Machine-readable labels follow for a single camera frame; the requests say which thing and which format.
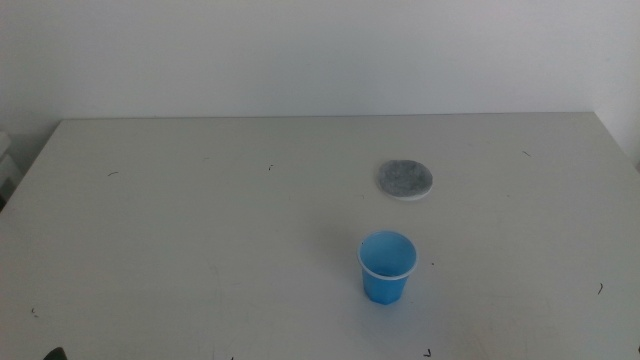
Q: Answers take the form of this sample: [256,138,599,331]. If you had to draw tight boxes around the blue plastic cup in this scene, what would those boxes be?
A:
[356,229,419,306]

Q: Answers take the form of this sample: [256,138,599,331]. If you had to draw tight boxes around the round grey cup mat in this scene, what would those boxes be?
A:
[375,158,434,202]

